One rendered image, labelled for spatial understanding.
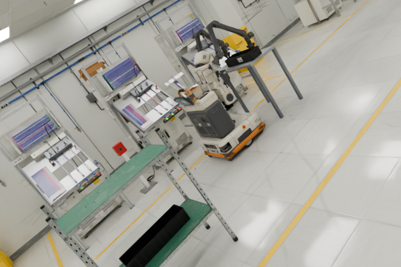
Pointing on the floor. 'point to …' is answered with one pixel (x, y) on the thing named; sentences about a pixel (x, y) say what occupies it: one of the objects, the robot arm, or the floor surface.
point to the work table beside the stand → (262, 79)
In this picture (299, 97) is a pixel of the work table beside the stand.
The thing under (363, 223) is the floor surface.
